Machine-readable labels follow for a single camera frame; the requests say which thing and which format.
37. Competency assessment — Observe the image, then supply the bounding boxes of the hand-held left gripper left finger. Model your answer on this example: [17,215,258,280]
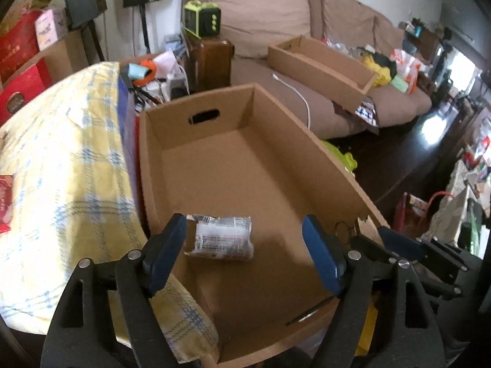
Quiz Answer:
[41,213,187,368]

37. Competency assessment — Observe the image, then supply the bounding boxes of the brown cardboard carton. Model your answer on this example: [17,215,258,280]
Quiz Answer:
[23,29,95,85]

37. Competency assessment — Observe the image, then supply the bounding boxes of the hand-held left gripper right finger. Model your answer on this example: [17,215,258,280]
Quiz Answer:
[302,215,447,368]

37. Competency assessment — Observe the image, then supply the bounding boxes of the pile of colourful packets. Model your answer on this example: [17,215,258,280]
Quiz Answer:
[326,37,365,59]

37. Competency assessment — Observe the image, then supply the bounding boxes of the white charging cable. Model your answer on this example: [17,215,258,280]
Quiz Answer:
[272,73,311,128]

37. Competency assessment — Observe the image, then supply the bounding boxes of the white paper sheet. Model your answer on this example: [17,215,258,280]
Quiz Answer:
[153,50,181,73]

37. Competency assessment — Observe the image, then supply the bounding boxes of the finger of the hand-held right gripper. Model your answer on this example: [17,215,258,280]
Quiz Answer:
[351,234,463,300]
[378,225,480,274]

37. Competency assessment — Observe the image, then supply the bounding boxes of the red gift bag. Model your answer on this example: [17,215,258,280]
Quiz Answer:
[0,8,43,81]

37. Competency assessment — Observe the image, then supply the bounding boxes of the red gift box round label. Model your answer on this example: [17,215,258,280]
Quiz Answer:
[0,63,52,125]

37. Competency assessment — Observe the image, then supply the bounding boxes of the yellow checked tablecloth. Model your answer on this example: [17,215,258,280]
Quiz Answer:
[0,61,219,363]

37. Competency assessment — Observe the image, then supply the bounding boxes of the white snack packet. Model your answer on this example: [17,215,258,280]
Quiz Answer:
[184,215,256,263]

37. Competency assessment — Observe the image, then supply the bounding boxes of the small cardboard box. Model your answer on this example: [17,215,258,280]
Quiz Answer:
[267,35,378,113]

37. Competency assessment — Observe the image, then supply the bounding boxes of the pink white carton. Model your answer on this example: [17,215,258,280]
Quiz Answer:
[34,8,67,51]

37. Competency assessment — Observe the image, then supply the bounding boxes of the black speaker stand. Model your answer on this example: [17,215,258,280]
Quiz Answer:
[136,4,152,55]
[79,19,106,62]

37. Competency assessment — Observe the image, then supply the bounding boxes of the large cardboard box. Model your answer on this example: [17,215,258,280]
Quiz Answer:
[138,82,390,365]

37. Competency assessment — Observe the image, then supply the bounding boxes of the teal orange hair dryer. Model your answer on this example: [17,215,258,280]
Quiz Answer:
[128,59,159,85]

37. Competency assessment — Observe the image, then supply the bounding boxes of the blue box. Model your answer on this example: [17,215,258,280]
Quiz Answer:
[118,73,138,185]

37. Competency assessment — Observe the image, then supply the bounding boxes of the red bag orange handle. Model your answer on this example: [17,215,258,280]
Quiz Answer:
[391,190,457,238]

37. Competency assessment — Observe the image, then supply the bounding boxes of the green black power station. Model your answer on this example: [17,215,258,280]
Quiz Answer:
[182,1,222,41]

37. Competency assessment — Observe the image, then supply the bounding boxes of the brown sofa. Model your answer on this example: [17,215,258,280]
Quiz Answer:
[180,0,434,140]

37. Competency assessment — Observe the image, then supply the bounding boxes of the orange white paper bag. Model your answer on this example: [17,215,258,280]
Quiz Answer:
[391,48,426,94]

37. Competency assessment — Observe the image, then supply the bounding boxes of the blue red white package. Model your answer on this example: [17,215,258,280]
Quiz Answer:
[355,98,380,129]

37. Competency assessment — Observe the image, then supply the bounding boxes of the beige sofa cushion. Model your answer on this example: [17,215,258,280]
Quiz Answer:
[321,0,377,56]
[209,0,311,59]
[374,15,405,52]

